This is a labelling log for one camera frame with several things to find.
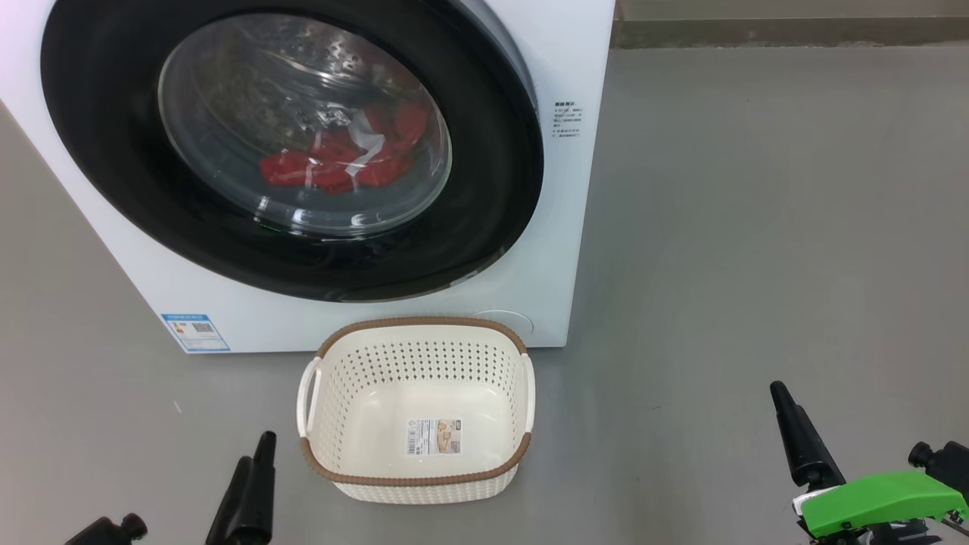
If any cream basket with brown rim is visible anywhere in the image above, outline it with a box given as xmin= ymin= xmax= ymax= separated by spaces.
xmin=297 ymin=316 xmax=537 ymax=506

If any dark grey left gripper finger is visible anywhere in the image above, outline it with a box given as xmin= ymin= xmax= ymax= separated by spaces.
xmin=241 ymin=432 xmax=277 ymax=545
xmin=206 ymin=456 xmax=254 ymax=545

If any round white filter cover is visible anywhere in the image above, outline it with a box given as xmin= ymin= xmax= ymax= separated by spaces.
xmin=468 ymin=309 xmax=534 ymax=339

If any blue energy label sticker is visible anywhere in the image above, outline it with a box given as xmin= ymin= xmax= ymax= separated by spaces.
xmin=160 ymin=313 xmax=231 ymax=353

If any printed label sticker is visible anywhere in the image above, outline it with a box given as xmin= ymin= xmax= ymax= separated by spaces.
xmin=407 ymin=418 xmax=463 ymax=456

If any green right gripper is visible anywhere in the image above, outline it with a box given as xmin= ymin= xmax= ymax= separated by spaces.
xmin=770 ymin=381 xmax=968 ymax=545

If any red and white garment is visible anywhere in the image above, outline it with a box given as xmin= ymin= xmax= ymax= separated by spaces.
xmin=258 ymin=102 xmax=431 ymax=196

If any white front-load washing machine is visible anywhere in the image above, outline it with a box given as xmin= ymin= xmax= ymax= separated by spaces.
xmin=0 ymin=0 xmax=615 ymax=355

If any black round glass washer door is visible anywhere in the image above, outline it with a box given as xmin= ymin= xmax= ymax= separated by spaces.
xmin=40 ymin=0 xmax=544 ymax=303

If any small printed text sticker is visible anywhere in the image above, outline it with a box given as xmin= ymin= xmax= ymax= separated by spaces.
xmin=553 ymin=101 xmax=584 ymax=141

